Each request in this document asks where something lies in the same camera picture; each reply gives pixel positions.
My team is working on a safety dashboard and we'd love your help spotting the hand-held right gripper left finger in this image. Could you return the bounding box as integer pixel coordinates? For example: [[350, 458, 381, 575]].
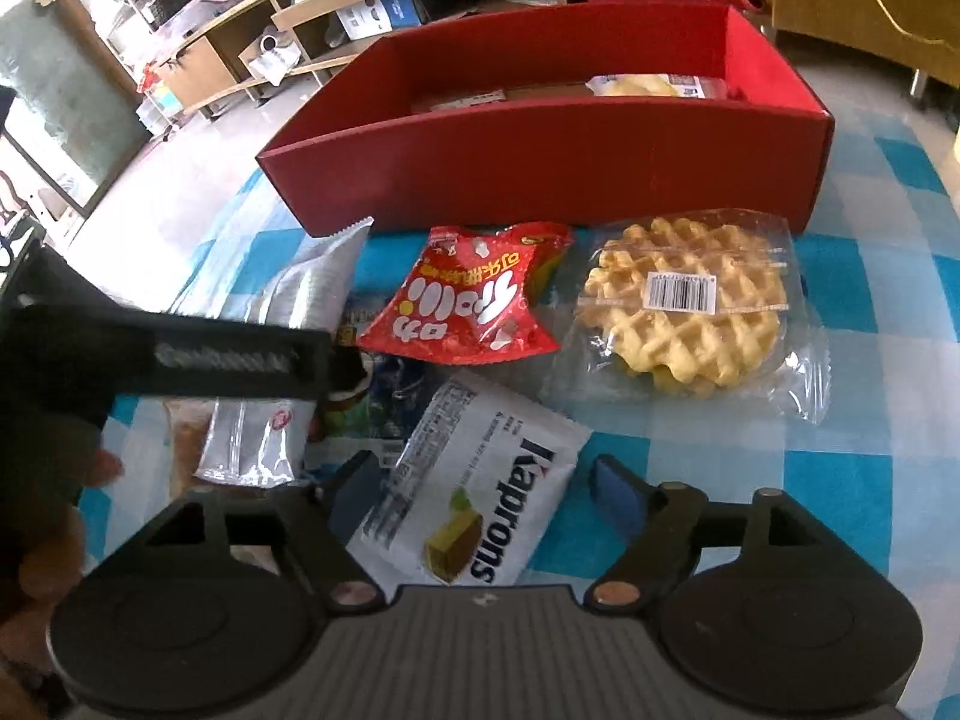
[[139, 450, 383, 612]]

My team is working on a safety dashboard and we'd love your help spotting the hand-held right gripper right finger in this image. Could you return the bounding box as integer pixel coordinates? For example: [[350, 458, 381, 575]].
[[585, 454, 826, 612]]

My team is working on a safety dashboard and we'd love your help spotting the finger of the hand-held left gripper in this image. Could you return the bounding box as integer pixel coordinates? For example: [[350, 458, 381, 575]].
[[328, 343, 370, 401]]

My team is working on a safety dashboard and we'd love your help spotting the silver foil snack packet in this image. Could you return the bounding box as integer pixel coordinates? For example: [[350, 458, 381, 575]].
[[171, 216, 374, 332]]

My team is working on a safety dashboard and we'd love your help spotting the orange spicy snack packet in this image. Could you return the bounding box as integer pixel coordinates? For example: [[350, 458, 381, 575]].
[[163, 397, 218, 500]]

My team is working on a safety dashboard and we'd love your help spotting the red candy packet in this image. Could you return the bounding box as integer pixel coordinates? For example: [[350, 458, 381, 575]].
[[356, 221, 575, 367]]

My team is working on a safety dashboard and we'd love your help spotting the red cardboard box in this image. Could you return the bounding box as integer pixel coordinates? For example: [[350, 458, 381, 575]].
[[255, 1, 835, 237]]

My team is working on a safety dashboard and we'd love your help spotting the person's left hand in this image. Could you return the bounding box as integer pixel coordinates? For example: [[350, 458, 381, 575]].
[[0, 448, 125, 691]]

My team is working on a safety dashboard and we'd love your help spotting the blue printed snack packet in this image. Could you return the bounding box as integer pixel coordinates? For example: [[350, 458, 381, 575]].
[[319, 292, 451, 451]]

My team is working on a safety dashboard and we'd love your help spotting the white snack packet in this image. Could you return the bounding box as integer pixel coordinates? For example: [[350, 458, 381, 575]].
[[349, 367, 593, 590]]

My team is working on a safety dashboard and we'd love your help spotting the small clear packet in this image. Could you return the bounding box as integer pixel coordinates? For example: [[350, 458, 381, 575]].
[[193, 396, 320, 487]]

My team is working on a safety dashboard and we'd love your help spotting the clear waffle packet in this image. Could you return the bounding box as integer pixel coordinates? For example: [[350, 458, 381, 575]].
[[540, 208, 830, 425]]

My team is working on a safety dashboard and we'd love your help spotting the white plastic drawer cart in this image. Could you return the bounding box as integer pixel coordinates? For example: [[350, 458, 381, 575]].
[[135, 66, 186, 134]]

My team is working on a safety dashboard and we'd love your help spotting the blue checkered tablecloth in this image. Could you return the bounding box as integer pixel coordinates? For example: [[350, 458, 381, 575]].
[[75, 90, 960, 720]]

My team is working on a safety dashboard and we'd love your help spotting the glass sliding door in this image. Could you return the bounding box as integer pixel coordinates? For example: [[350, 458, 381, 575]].
[[0, 0, 155, 215]]

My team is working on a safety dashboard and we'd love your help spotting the white paper packet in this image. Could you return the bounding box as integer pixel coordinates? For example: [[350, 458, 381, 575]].
[[238, 36, 302, 88]]

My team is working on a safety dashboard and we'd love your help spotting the brown snack packet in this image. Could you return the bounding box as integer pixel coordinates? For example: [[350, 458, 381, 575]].
[[409, 82, 593, 115]]

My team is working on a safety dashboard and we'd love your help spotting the blue and white box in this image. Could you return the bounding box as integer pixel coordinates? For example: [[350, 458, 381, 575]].
[[336, 0, 434, 44]]

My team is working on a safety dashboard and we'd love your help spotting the wooden TV stand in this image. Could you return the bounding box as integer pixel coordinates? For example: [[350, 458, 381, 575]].
[[139, 0, 960, 125]]

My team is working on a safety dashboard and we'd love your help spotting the clear pastry packet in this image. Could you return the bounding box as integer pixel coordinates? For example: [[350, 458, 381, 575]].
[[585, 73, 730, 101]]

